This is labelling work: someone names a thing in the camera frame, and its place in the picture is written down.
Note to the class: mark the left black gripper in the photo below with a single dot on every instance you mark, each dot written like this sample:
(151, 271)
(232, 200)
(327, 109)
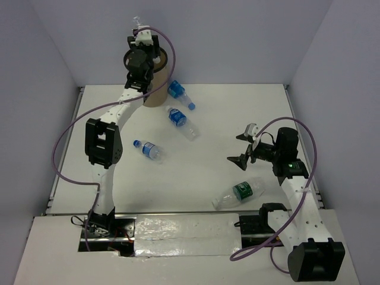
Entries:
(154, 48)

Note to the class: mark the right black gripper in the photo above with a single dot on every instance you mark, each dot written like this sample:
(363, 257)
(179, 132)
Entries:
(241, 160)

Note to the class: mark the green label clear bottle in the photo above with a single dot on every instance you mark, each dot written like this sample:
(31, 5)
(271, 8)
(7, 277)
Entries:
(248, 190)

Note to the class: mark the blue label bottle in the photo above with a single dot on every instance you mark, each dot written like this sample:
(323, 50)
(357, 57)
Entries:
(137, 21)
(182, 123)
(178, 92)
(149, 150)

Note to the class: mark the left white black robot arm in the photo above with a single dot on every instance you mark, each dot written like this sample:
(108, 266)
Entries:
(103, 144)

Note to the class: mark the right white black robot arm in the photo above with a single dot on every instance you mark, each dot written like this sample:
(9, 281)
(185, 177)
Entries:
(313, 254)

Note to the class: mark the blue label bottle by bin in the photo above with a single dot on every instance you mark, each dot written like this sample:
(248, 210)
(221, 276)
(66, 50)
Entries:
(178, 92)

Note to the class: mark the brown cardboard cylinder bin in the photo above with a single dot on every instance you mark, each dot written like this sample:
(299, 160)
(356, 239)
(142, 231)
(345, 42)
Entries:
(158, 89)

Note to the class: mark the blue label bottle front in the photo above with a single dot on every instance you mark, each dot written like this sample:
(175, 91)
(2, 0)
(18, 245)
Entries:
(149, 150)

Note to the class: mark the silver foil tape sheet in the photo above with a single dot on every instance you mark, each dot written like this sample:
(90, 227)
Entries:
(186, 235)

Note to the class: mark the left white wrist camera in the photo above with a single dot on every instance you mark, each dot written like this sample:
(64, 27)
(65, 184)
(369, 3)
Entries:
(143, 35)

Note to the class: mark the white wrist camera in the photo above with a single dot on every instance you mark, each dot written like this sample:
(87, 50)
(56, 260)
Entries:
(251, 134)
(143, 35)

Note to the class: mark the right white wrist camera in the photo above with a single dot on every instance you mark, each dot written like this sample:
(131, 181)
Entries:
(251, 134)

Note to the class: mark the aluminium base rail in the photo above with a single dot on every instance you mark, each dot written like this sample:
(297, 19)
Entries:
(242, 212)

